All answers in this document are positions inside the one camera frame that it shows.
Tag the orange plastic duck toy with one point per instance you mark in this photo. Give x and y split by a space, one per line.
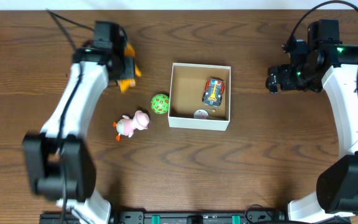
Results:
126 83

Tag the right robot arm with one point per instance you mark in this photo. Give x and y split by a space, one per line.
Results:
330 66

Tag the pig face rattle drum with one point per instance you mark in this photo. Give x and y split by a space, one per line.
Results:
207 114

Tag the pink and white duck toy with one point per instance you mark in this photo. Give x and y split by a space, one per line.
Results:
126 125

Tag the white cardboard box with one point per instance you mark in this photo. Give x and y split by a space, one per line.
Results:
187 86

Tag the red toy fire truck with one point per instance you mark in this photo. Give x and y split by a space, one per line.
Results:
213 92

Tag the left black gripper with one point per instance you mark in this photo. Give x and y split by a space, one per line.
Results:
127 70

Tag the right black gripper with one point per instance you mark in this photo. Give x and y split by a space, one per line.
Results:
287 84

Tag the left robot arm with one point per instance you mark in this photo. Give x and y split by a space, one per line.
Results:
58 163

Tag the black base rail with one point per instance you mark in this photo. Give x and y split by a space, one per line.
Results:
253 214

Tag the green numbered ball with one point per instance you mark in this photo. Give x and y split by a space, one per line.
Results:
160 103

